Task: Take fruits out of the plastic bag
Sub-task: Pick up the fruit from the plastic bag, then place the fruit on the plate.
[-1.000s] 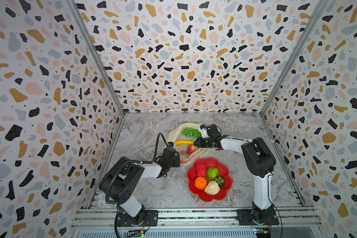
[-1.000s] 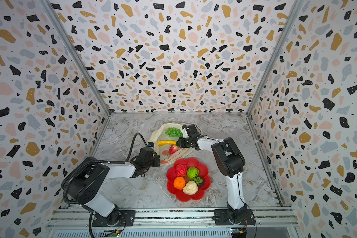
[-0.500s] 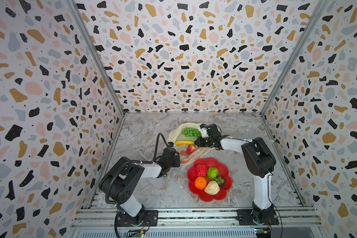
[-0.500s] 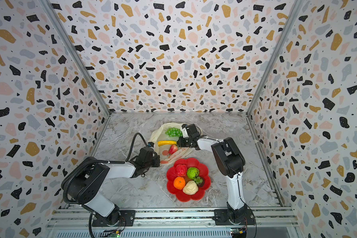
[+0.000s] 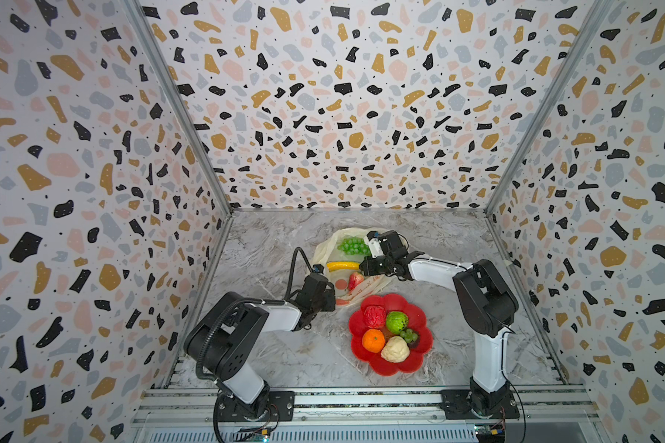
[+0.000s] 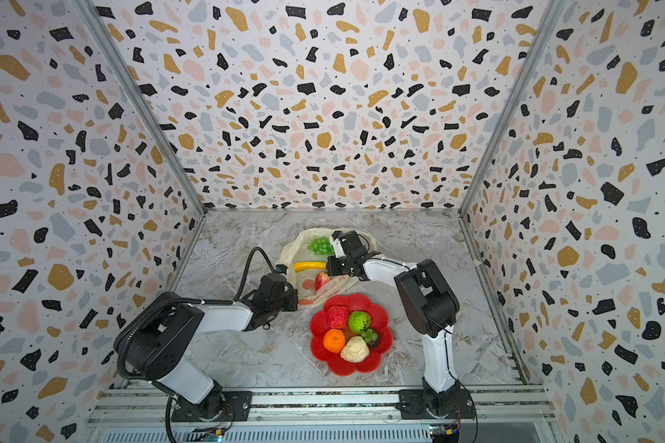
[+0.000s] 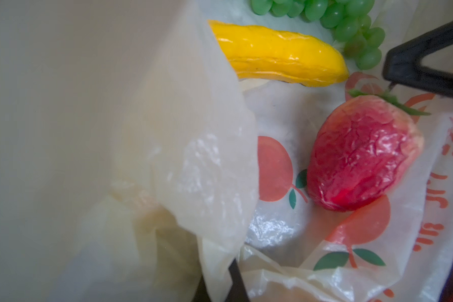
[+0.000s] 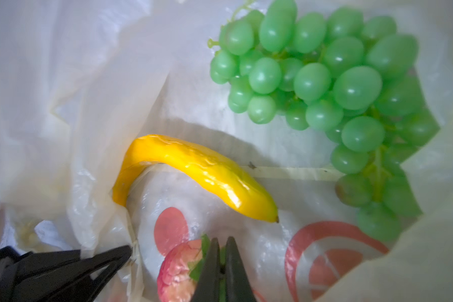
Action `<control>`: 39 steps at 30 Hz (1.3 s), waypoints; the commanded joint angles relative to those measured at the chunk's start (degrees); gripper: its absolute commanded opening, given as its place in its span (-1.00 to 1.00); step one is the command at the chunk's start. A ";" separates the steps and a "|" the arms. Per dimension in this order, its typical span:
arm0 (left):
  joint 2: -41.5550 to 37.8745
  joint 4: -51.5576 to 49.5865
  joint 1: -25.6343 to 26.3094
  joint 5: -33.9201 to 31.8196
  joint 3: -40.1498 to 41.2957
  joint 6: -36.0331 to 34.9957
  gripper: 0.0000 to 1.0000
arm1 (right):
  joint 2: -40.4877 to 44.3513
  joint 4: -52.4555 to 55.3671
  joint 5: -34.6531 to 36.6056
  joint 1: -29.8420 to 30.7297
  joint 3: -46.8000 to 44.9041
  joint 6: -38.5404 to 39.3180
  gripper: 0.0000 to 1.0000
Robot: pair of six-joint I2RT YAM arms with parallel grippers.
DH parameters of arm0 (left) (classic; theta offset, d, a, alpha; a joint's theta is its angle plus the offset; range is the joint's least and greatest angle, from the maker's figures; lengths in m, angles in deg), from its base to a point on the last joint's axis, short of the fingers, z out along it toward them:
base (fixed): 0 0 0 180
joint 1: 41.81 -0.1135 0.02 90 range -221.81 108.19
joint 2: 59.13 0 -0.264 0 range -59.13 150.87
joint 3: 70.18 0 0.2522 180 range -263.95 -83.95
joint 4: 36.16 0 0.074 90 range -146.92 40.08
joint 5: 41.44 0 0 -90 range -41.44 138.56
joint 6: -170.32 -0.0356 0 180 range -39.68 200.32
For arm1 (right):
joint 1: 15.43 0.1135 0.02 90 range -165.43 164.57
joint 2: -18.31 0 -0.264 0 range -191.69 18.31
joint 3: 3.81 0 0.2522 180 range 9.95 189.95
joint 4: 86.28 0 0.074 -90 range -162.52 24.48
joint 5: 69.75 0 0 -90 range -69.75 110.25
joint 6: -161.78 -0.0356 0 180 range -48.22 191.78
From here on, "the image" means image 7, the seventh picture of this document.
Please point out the yellow toy banana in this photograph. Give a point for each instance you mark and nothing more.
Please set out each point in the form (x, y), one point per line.
(258, 52)

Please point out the green toy grape bunch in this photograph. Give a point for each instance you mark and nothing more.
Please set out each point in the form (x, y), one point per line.
(349, 21)

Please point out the yellow plastic fruit-print bag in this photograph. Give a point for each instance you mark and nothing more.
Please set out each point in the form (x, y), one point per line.
(128, 167)

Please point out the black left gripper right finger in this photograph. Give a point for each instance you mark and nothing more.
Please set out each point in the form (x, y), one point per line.
(237, 292)

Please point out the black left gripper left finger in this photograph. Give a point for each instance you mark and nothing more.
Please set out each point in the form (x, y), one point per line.
(201, 294)

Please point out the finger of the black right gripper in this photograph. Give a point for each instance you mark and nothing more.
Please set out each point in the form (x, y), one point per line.
(403, 64)

